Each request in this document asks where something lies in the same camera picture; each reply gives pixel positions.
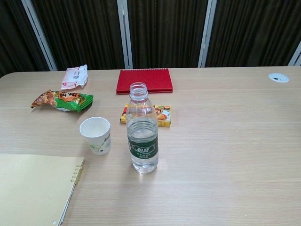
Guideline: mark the clear plastic bottle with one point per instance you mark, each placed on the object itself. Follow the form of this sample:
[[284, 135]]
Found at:
[[143, 146]]

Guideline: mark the white paper cup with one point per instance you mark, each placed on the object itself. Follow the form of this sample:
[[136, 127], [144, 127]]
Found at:
[[94, 131]]

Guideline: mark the yellow curry box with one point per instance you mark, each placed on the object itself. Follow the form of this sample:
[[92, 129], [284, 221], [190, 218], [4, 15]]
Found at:
[[163, 115]]

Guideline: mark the red spiral notebook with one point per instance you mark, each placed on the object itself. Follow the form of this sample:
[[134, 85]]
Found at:
[[143, 80]]

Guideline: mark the dark fabric partition panel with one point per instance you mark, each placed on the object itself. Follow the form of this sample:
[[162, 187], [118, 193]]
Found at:
[[14, 35], [254, 30], [82, 35], [164, 35]]

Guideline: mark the green orange snack bag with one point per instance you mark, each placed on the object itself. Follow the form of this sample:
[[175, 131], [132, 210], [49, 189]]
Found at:
[[65, 100]]

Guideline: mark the pink wet wipes pack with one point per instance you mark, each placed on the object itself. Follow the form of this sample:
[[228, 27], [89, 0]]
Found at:
[[73, 76]]

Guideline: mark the grey partition frame post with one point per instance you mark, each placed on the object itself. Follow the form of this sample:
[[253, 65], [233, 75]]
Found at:
[[39, 35], [125, 35], [207, 35], [296, 58]]

